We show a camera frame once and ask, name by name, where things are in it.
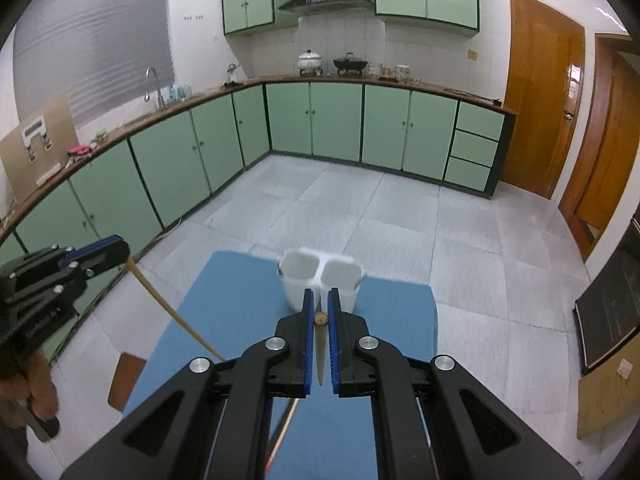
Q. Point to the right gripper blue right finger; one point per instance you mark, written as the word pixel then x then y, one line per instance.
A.
pixel 433 420

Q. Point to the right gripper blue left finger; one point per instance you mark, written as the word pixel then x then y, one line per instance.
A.
pixel 209 420

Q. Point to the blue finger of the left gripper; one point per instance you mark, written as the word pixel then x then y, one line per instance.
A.
pixel 103 254
pixel 92 273

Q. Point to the tan wooden chopstick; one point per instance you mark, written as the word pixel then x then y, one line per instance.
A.
pixel 321 325
pixel 147 285

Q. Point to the green lower kitchen cabinets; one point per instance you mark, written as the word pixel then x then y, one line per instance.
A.
pixel 148 176

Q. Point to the chrome kitchen faucet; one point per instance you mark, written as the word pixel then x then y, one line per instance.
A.
pixel 152 84

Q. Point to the person's left hand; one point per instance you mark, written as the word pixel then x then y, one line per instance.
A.
pixel 33 385

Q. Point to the wooden stool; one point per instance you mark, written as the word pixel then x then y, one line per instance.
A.
pixel 126 374

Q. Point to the pink cloth on counter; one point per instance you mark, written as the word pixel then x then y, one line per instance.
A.
pixel 80 150

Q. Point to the brown cardboard water purifier box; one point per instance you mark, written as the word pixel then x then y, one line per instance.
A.
pixel 38 147

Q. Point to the white twin utensil holder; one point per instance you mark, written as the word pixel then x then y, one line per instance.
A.
pixel 306 268

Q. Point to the black glass disinfection cabinet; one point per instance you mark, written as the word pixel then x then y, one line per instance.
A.
pixel 607 313

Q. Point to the grey window blind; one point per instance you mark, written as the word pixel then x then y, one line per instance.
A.
pixel 94 52

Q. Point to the silver kettle on counter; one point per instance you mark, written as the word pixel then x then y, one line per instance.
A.
pixel 232 78

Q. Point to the white enamel pot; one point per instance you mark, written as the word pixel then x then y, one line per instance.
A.
pixel 309 63

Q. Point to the open wooden door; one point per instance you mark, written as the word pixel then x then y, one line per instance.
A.
pixel 609 145

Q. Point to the black wok with lid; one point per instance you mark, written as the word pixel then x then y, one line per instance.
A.
pixel 350 64

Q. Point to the patterned ceramic jar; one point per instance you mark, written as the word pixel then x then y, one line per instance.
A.
pixel 402 72

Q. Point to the black range hood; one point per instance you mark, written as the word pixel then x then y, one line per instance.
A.
pixel 307 7

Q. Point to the closed wooden door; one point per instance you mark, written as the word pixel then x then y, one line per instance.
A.
pixel 543 89

